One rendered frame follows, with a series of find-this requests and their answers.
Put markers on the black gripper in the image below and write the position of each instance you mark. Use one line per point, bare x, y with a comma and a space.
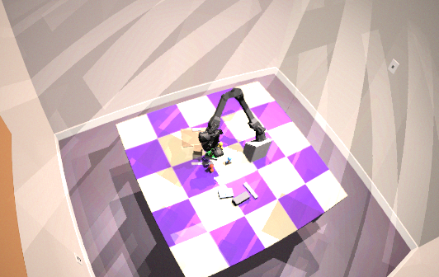
216, 151

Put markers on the white inspection card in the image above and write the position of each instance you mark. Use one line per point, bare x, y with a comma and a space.
223, 179

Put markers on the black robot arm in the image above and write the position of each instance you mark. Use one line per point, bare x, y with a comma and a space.
213, 133

